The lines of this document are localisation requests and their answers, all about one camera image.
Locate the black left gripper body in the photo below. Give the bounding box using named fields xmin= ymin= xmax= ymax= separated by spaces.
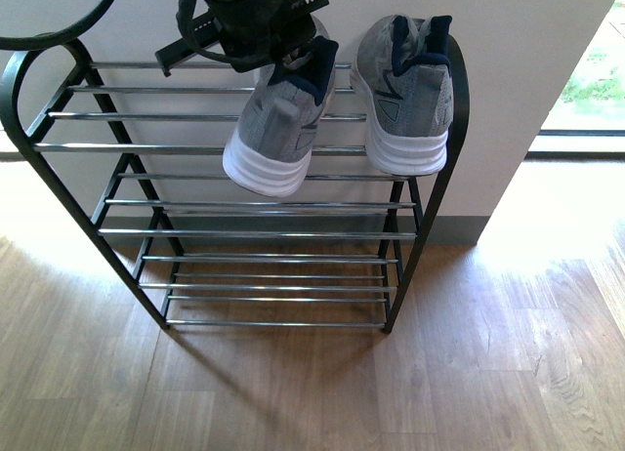
xmin=155 ymin=0 xmax=329 ymax=75

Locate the black metal shoe rack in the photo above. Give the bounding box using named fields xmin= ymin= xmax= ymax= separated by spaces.
xmin=1 ymin=40 xmax=470 ymax=332

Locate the grey sneaker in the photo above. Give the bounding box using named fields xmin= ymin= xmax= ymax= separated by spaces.
xmin=351 ymin=15 xmax=453 ymax=176
xmin=222 ymin=18 xmax=339 ymax=197

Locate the black curved cable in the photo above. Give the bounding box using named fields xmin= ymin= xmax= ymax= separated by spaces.
xmin=0 ymin=0 xmax=126 ymax=52

